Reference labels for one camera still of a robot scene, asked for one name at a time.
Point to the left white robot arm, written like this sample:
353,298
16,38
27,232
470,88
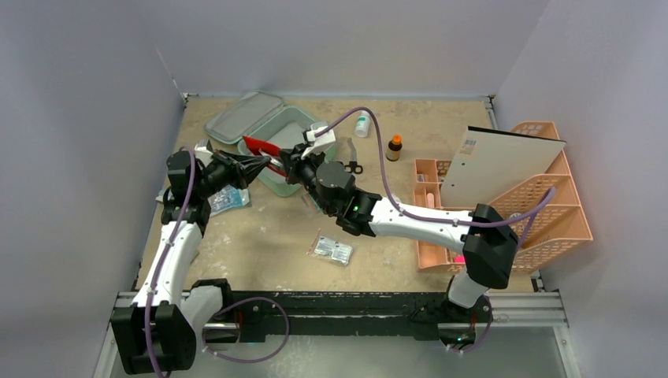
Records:
156,332

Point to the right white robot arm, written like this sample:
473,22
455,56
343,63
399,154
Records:
485,240

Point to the brown bottle orange cap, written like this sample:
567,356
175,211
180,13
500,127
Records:
393,150

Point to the blue white plastic bag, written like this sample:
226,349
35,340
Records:
228,198

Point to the beige gauze packet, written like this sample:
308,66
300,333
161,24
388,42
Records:
311,207

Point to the white plastic bottle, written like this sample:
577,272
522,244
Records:
361,128

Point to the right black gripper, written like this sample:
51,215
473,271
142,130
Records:
291,162

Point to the black metal base frame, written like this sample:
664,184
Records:
423,316

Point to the mint green storage case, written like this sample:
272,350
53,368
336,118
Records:
267,117

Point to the black handled scissors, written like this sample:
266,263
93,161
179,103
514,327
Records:
353,166

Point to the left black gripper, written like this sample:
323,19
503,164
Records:
242,169

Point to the clear bag alcohol wipes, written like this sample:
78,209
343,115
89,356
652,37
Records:
331,250

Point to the red first aid pouch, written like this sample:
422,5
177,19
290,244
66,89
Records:
264,148

